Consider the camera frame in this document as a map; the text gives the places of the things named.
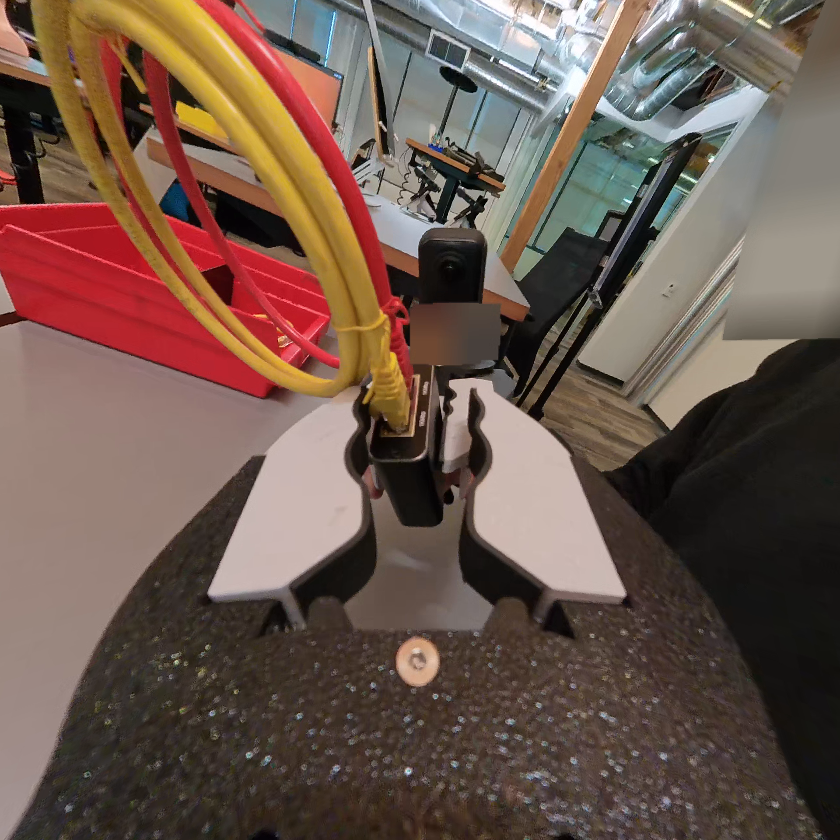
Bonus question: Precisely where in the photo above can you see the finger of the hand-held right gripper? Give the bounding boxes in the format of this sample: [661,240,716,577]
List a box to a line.
[441,387,476,503]

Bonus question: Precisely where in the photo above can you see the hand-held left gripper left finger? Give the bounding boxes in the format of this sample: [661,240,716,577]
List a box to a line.
[206,395,379,608]

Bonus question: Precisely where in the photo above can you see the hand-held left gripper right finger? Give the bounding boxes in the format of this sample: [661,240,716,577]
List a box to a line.
[458,387,629,608]

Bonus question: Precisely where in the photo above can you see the black port adapter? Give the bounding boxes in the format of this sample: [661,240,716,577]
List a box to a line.
[363,373,448,529]

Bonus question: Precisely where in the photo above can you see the yellow ethernet cable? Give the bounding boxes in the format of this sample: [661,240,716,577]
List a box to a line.
[29,0,412,432]

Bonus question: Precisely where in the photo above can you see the red ethernet cable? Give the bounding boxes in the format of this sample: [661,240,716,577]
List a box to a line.
[98,0,411,375]

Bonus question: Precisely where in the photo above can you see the grey wood-edged desk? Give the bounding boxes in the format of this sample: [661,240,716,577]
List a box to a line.
[146,125,531,317]

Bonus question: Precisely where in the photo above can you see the standing desk with tools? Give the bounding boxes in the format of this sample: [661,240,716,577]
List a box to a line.
[404,134,508,225]

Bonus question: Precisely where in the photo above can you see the black office chair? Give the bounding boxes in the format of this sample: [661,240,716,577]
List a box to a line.
[511,226,610,396]

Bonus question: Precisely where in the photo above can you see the person's black sweatshirt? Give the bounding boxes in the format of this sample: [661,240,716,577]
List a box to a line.
[600,338,840,840]

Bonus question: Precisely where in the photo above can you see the black tripod stand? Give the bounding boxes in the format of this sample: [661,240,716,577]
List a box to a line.
[514,131,704,422]

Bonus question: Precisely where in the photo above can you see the computer monitor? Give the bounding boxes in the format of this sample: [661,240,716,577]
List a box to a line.
[259,29,347,133]

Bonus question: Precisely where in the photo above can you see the black bin divider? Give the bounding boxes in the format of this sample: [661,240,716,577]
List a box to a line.
[196,264,237,307]

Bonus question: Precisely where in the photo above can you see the red plastic bin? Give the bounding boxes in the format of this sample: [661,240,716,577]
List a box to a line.
[0,202,332,399]

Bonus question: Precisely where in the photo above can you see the wooden post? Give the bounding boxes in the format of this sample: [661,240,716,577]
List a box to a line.
[500,0,651,271]

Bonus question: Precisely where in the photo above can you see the silver air duct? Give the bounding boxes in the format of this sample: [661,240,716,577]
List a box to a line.
[535,0,811,122]

